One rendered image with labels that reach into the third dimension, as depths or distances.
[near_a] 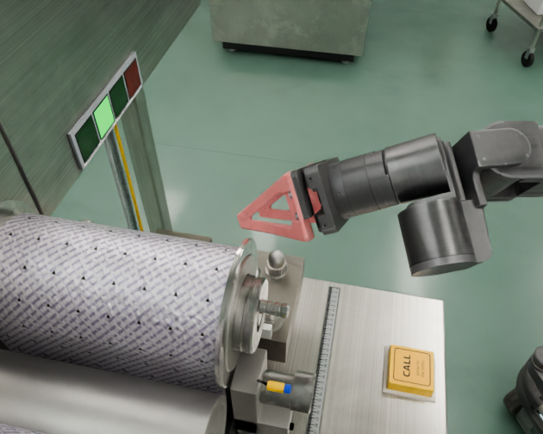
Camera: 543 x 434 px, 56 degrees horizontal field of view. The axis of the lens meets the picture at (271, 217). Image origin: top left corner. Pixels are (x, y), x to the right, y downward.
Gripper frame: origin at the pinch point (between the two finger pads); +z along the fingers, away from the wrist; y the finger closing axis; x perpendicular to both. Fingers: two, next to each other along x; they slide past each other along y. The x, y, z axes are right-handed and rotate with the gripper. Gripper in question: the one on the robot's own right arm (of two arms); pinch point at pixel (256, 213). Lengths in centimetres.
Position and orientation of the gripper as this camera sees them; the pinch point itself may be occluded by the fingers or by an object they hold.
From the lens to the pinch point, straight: 54.3
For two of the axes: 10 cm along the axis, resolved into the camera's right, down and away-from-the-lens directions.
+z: -9.0, 2.5, 3.5
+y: 3.1, -1.9, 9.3
